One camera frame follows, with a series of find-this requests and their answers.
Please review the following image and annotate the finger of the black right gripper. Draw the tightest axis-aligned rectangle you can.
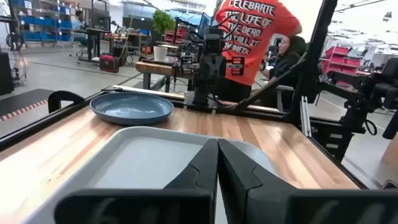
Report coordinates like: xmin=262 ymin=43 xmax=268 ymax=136
xmin=180 ymin=55 xmax=194 ymax=77
xmin=231 ymin=55 xmax=246 ymax=77

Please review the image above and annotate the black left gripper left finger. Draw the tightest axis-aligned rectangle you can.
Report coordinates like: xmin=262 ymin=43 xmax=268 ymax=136
xmin=54 ymin=138 xmax=220 ymax=224

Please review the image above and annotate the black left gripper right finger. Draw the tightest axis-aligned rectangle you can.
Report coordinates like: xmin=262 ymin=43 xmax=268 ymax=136
xmin=217 ymin=138 xmax=398 ymax=224

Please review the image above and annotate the grey plastic tray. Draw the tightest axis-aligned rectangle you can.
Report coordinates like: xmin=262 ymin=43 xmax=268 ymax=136
xmin=23 ymin=126 xmax=277 ymax=224

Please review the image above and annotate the blue plate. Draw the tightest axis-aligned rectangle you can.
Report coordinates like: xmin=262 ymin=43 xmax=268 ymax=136
xmin=89 ymin=91 xmax=175 ymax=126

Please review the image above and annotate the white plant pot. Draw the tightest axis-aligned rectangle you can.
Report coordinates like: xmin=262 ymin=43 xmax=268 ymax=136
xmin=153 ymin=45 xmax=169 ymax=62

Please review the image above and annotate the person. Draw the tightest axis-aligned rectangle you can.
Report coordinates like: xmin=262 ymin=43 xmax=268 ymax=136
xmin=71 ymin=10 xmax=90 ymax=46
xmin=211 ymin=0 xmax=303 ymax=103
xmin=259 ymin=35 xmax=308 ymax=110

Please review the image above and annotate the wooden workbench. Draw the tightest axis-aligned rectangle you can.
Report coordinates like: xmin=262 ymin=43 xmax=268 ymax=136
xmin=134 ymin=60 xmax=193 ymax=93

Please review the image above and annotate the red crate stack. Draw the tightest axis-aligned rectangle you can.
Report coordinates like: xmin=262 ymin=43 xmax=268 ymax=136
xmin=164 ymin=28 xmax=188 ymax=44

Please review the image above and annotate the blue lit monitor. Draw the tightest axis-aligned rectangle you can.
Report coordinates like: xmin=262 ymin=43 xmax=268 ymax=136
xmin=197 ymin=12 xmax=212 ymax=38

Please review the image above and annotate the green potted plant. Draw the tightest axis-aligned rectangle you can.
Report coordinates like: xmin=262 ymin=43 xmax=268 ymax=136
xmin=152 ymin=9 xmax=177 ymax=34

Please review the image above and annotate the grey office chair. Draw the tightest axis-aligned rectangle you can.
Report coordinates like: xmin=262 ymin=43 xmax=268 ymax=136
xmin=274 ymin=85 xmax=295 ymax=112

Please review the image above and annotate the wooden desk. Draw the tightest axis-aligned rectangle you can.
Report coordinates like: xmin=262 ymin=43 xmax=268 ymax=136
xmin=104 ymin=30 xmax=150 ymax=58

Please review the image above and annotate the silver aluminium extrusion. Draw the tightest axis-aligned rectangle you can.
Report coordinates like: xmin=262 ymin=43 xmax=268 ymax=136
xmin=299 ymin=95 xmax=312 ymax=138

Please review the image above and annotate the dark computer monitor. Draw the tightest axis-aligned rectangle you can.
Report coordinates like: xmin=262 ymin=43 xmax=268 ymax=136
xmin=90 ymin=7 xmax=111 ymax=32

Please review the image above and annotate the black desk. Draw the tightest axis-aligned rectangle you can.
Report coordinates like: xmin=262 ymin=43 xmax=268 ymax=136
xmin=73 ymin=27 xmax=103 ymax=63

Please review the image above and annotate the shelf with red bins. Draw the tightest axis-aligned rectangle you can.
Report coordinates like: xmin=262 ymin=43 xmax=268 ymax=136
xmin=322 ymin=45 xmax=363 ymax=88

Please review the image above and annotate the shelf with blue bins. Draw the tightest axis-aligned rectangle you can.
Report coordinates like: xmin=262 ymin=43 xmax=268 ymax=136
xmin=8 ymin=0 xmax=74 ymax=47

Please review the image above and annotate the black striped floor mat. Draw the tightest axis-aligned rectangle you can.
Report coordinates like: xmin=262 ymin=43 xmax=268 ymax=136
xmin=0 ymin=88 xmax=56 ymax=123

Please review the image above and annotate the black box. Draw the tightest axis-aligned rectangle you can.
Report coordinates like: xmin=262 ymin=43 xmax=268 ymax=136
xmin=0 ymin=52 xmax=15 ymax=96

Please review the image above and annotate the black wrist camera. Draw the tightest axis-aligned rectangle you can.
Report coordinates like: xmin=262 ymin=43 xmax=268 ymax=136
xmin=203 ymin=27 xmax=225 ymax=55

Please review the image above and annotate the black rig frame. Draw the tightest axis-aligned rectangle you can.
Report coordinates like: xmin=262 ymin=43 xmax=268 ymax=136
xmin=0 ymin=0 xmax=371 ymax=190

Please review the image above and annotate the black curved bracket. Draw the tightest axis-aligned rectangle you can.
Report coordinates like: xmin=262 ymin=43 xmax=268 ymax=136
xmin=47 ymin=90 xmax=85 ymax=114

